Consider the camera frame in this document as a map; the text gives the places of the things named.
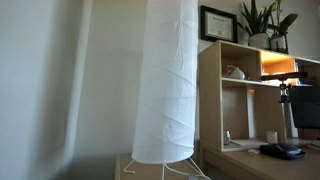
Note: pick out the black camera on tripod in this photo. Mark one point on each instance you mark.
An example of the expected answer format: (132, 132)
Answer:
(283, 76)

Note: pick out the light wood shelf unit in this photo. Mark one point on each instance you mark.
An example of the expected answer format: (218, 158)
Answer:
(210, 100)

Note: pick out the snake plant in white pot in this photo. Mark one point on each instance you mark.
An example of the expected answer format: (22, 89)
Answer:
(259, 40)

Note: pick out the black framed certificate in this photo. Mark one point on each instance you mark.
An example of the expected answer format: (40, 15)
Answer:
(218, 25)

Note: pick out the light wood desk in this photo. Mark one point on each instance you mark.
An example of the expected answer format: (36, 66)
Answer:
(253, 166)

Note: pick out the small clear bottle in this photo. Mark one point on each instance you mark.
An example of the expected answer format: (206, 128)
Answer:
(227, 138)

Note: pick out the white candle jar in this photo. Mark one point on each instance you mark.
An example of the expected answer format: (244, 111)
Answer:
(271, 137)

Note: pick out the orchid plant in pot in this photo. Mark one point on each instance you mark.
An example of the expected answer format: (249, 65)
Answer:
(278, 43)

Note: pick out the light wood drawer cabinet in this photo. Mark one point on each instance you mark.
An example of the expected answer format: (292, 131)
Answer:
(143, 171)

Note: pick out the small white object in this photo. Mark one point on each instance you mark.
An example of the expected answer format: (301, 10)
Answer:
(254, 151)

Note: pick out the black pouch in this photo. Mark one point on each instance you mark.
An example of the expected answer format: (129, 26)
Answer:
(281, 150)

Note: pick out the black monitor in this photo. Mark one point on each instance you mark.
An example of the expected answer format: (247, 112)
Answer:
(305, 106)

